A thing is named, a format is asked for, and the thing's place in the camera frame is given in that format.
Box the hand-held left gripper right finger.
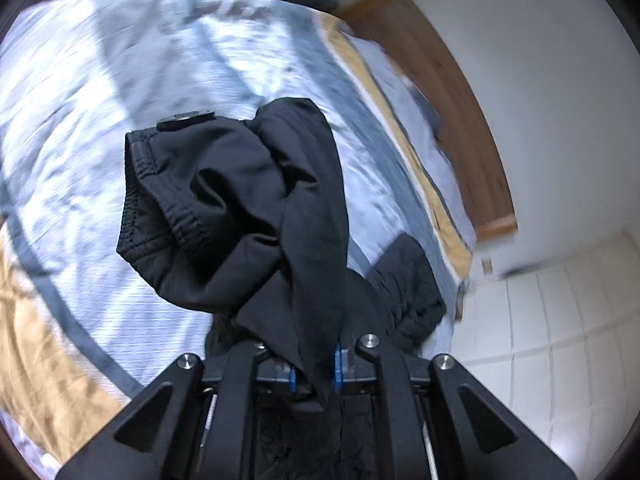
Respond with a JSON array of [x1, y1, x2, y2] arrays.
[[334, 333, 577, 480]]

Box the black pants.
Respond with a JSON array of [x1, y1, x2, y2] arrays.
[[116, 97, 447, 480]]

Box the striped bed cover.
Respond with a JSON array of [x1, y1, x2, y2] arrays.
[[0, 0, 476, 471]]

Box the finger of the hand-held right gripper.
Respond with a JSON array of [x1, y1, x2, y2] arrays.
[[156, 110, 217, 132]]

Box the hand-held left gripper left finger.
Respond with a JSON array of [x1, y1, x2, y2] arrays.
[[57, 341, 297, 480]]

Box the wooden headboard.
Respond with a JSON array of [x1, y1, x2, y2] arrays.
[[335, 0, 517, 241]]

